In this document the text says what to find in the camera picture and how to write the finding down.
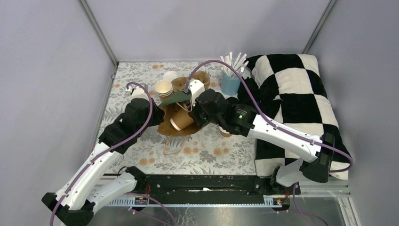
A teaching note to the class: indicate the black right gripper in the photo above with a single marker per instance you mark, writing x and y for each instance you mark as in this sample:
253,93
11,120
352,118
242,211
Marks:
193,112

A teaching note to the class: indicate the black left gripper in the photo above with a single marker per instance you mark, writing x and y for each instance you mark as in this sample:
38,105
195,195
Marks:
159,115

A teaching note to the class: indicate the green brown paper bag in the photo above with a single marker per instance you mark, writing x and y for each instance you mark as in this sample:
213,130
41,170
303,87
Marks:
176,140

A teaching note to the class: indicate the brown paper cup with lid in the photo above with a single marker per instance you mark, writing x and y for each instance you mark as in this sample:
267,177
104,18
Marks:
181,120

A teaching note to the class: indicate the stack of white cup lids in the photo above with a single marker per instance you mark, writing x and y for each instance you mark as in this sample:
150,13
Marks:
170,75

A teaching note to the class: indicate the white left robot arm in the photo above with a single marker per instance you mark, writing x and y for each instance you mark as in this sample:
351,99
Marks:
78,201

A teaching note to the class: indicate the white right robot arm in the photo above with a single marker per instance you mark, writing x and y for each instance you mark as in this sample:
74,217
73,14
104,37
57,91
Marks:
314,161

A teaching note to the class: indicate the blue straw holder cup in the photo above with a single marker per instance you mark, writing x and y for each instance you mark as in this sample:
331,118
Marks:
230,84

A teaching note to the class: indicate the stack of brown paper cups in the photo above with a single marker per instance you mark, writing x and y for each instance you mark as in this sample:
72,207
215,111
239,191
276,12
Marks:
164,89

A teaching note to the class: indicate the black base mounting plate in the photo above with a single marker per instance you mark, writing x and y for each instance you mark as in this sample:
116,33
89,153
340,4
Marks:
209,189

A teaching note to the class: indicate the black white checkered blanket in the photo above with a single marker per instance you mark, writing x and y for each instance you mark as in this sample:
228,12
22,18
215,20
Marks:
288,89

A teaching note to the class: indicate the aluminium frame rail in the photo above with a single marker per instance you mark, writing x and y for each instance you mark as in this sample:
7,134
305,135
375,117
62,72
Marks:
325,205

